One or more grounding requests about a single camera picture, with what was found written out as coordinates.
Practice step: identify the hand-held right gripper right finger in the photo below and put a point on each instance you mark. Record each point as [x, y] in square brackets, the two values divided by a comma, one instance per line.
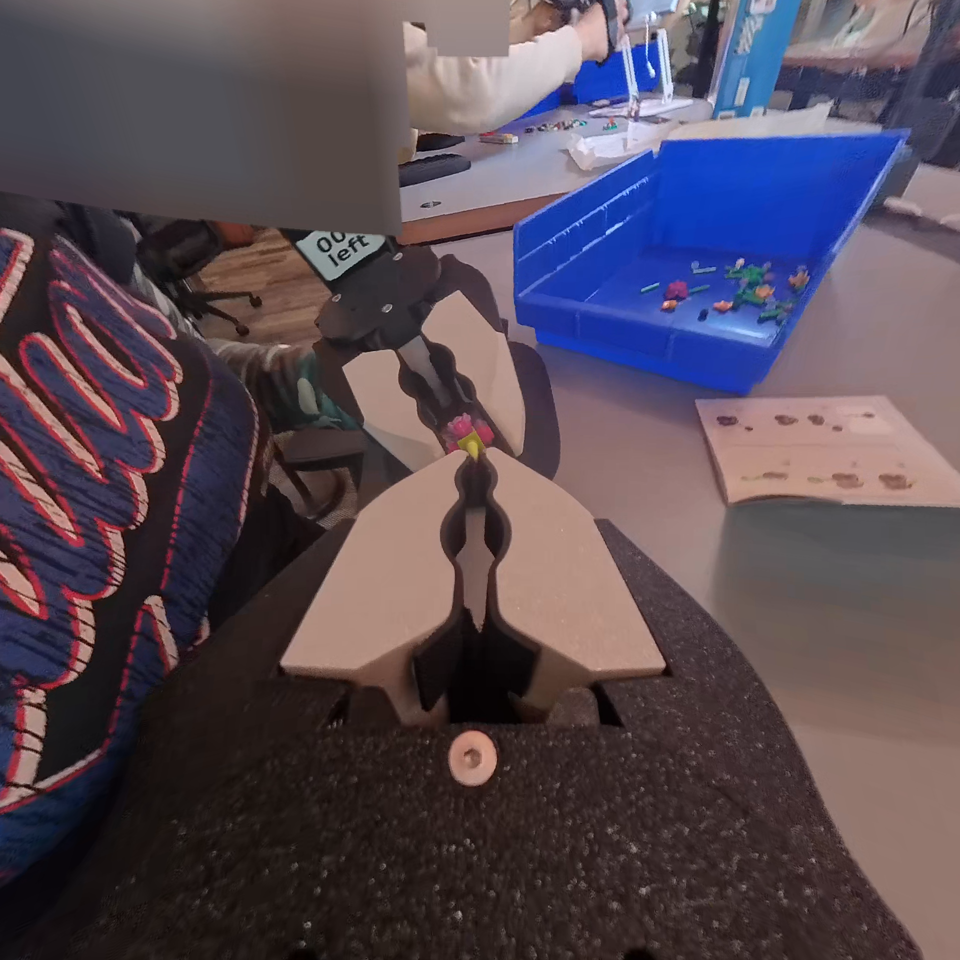
[578, 593]

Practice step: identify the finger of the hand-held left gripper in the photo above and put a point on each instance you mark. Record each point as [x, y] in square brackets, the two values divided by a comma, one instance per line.
[393, 405]
[480, 360]

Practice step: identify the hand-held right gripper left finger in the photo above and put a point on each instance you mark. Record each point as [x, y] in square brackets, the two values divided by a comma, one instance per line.
[368, 600]

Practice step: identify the small pink brick piece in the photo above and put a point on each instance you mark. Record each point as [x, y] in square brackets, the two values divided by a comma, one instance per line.
[482, 432]
[458, 431]

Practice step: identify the lime round brick piece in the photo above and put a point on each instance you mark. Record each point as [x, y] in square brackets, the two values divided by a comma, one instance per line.
[473, 447]

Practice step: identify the person's left forearm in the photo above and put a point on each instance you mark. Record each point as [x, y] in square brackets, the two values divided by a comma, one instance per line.
[263, 375]

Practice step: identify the grey desk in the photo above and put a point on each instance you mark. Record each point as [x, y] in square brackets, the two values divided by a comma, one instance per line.
[810, 630]

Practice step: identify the office chair base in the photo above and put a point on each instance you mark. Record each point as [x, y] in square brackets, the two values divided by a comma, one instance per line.
[315, 465]

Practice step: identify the blue storage bin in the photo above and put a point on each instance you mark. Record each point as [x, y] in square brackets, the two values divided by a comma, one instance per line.
[623, 72]
[600, 315]

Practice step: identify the black wrist rest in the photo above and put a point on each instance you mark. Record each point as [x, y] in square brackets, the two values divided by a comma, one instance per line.
[435, 168]

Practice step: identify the pile of toy brick pieces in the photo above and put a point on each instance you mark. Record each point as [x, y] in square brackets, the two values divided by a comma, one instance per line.
[743, 285]

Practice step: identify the instruction booklet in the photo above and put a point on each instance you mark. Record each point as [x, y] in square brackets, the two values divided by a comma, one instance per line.
[825, 450]

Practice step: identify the blue printed carton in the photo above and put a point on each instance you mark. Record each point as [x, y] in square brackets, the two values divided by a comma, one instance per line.
[750, 53]

